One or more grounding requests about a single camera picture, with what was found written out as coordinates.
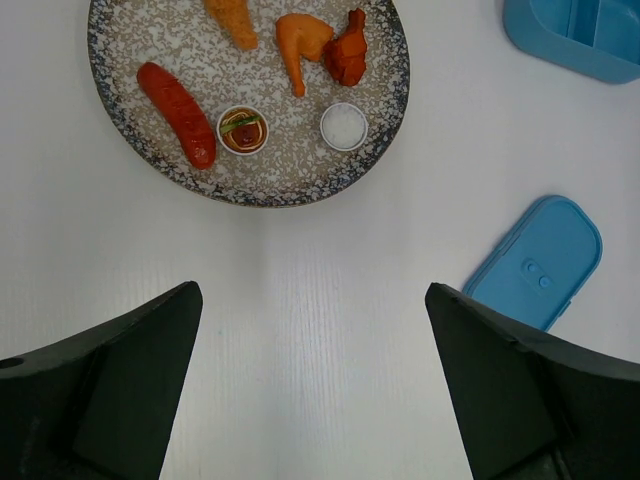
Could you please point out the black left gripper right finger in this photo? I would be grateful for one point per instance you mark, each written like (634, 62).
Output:
(530, 405)

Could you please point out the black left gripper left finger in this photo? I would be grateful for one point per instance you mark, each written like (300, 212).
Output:
(100, 404)

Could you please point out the red sausage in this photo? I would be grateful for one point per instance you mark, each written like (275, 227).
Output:
(182, 113)

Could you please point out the blue lunch box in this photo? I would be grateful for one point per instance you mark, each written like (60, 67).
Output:
(596, 38)

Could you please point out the orange chicken wing piece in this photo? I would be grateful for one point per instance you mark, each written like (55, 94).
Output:
(301, 35)

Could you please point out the blue lunch box lid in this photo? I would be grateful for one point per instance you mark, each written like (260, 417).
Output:
(540, 264)

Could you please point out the small noodle sauce cup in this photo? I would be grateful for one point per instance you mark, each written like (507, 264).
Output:
(242, 130)

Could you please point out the speckled ceramic plate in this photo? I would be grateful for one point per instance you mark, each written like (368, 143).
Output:
(296, 167)

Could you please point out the small white rice cup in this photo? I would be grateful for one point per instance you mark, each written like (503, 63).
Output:
(343, 127)

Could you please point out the dark red chicken drumstick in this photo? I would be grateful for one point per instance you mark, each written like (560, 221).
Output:
(345, 56)

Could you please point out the orange fried fish piece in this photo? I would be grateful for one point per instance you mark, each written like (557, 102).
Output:
(233, 16)

